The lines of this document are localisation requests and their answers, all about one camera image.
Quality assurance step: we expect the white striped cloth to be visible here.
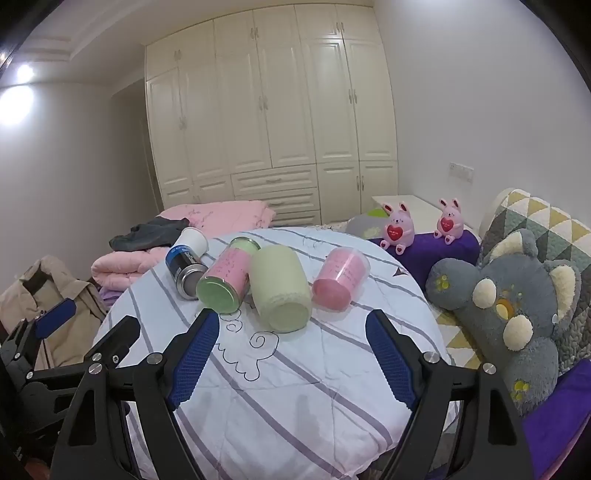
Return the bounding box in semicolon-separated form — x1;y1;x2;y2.
92;226;455;480

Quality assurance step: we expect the purple bed sheet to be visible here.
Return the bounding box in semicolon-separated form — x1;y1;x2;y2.
519;364;591;480

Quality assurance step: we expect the light green cup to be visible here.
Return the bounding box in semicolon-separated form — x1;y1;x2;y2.
249;244;312;333

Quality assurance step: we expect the pink bunny toy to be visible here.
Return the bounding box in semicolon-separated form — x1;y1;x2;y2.
433;198;464;244
381;200;416;256

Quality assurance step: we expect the pink cup with green lid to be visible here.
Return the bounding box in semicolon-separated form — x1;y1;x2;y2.
196;237;259;316

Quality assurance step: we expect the purple pillow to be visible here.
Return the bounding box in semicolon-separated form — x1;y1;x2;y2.
367;228;482;282

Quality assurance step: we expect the grey and green plush cushion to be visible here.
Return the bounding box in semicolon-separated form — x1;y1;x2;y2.
345;209;393;240

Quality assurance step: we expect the grey plush koala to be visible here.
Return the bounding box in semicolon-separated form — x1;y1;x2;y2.
425;228;583;416

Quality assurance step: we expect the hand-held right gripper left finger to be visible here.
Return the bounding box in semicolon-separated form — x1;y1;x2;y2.
50;308;221;480

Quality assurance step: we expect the white nightstand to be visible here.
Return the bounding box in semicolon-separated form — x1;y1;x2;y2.
372;194;478;232

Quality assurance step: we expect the blue spray can white cap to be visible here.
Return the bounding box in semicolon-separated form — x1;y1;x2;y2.
165;226;209;301

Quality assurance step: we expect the triangle pattern bed sheet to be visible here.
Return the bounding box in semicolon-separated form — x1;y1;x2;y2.
431;309;490;370

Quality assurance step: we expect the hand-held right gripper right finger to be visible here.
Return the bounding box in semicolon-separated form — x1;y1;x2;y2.
366;309;541;480

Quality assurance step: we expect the cream wardrobe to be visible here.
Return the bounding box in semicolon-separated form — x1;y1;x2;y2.
144;4;399;227

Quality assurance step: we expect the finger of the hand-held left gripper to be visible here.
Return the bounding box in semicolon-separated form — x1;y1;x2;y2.
28;316;141;386
2;298;78;371

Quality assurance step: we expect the triangle pattern quilted pillow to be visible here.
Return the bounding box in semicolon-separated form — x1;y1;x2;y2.
480;188;591;374

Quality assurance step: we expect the light purple cloth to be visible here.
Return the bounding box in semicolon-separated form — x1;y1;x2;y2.
98;286;123;315

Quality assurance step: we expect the beige jacket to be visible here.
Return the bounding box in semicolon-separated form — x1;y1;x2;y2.
0;256;108;370

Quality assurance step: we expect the dark grey cloth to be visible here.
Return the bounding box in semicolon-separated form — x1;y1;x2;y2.
109;217;190;252

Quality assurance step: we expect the pink quilt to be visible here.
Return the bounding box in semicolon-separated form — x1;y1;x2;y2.
91;200;277;292

